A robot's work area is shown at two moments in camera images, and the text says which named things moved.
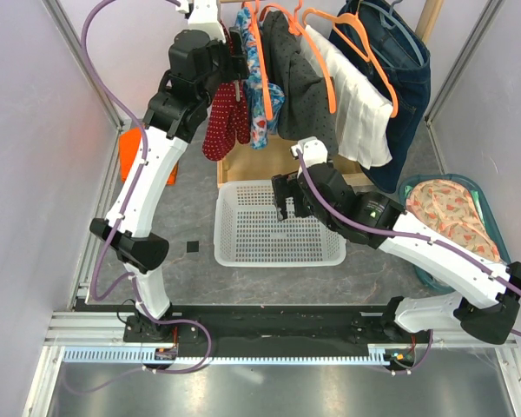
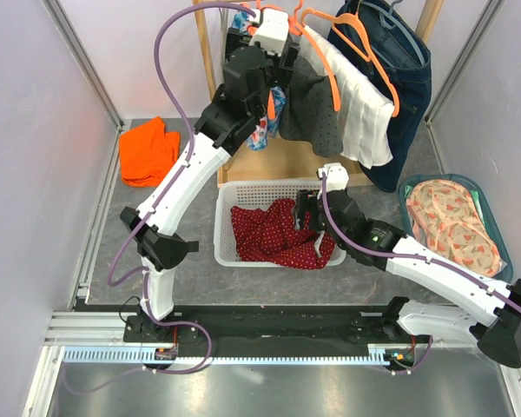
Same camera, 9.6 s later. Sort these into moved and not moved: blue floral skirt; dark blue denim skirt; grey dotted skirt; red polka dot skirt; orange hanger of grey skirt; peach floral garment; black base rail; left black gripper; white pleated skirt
Moved: red polka dot skirt; left black gripper; orange hanger of grey skirt
Not moved: blue floral skirt; black base rail; grey dotted skirt; dark blue denim skirt; white pleated skirt; peach floral garment
